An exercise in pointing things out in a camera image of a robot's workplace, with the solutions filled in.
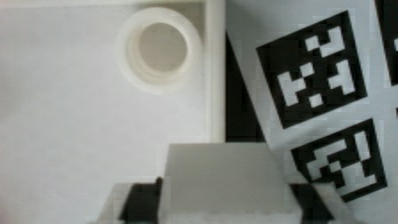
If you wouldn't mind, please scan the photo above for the white square tabletop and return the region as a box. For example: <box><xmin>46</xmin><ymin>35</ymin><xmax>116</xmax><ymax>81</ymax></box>
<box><xmin>0</xmin><ymin>0</ymin><xmax>226</xmax><ymax>224</ymax></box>

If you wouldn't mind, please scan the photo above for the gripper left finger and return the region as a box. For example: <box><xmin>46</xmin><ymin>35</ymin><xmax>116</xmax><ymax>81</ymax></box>
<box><xmin>87</xmin><ymin>177</ymin><xmax>164</xmax><ymax>224</ymax></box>

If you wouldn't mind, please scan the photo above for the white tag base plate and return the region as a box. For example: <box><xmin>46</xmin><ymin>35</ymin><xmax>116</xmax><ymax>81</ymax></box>
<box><xmin>226</xmin><ymin>0</ymin><xmax>398</xmax><ymax>224</ymax></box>

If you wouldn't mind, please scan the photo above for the white leg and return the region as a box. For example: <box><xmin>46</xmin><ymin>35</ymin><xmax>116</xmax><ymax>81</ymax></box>
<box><xmin>158</xmin><ymin>143</ymin><xmax>302</xmax><ymax>224</ymax></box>

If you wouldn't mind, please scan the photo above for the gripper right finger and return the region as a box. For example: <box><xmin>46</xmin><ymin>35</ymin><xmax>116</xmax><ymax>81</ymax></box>
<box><xmin>290</xmin><ymin>183</ymin><xmax>356</xmax><ymax>224</ymax></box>

